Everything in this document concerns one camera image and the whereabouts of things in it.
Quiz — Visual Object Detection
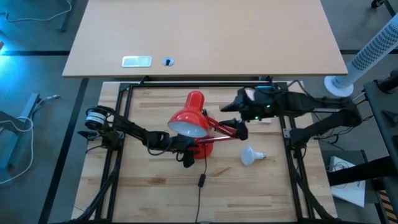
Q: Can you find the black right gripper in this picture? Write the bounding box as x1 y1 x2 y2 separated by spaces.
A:
220 86 282 141

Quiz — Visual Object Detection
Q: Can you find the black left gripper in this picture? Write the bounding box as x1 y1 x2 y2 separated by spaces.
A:
144 130 200 169

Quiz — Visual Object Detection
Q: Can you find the white reflector light bulb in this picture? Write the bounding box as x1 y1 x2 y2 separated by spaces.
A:
239 146 267 166

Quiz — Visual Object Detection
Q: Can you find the red desk lamp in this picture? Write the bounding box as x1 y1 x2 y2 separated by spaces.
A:
167 90 240 160

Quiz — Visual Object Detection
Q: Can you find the beige wooden desk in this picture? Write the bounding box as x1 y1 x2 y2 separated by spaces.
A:
62 0 348 78

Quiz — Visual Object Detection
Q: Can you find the black beam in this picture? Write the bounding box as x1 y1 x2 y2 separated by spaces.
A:
327 155 398 187

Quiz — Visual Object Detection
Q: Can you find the white paper sheet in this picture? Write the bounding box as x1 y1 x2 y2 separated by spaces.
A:
328 155 367 208

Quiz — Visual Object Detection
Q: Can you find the black side table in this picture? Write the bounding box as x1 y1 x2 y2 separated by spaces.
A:
363 79 398 224

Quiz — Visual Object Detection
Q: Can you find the white tower fan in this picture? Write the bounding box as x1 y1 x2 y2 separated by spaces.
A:
323 14 398 98

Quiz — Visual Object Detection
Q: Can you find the yellow black striped strip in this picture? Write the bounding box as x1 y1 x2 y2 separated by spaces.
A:
377 189 392 215

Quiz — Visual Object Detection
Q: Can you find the grey desk foot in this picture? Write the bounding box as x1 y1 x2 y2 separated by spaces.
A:
0 92 40 170

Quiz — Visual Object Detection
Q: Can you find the grey desk leg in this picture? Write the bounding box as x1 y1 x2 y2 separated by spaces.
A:
57 0 75 34

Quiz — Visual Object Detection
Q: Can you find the black lamp power cord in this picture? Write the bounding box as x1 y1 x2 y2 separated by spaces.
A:
194 146 208 223

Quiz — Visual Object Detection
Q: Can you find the black aluminium rig frame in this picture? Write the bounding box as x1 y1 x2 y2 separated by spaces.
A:
67 75 340 224

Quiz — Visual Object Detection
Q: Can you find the white floor cable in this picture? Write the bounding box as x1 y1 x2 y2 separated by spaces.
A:
0 94 60 185
0 0 73 22

